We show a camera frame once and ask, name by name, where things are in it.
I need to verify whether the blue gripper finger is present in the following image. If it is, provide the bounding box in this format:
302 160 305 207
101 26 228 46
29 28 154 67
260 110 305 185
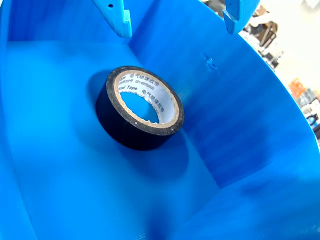
91 0 133 39
222 0 261 36

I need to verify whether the black electrical tape roll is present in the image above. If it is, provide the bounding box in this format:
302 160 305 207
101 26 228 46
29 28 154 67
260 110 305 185
95 65 186 152

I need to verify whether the blue plastic box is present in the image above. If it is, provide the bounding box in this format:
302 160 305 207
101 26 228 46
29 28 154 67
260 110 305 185
0 0 320 240

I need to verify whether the orange object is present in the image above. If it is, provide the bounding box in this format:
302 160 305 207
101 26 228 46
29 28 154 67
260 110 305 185
288 78 308 100

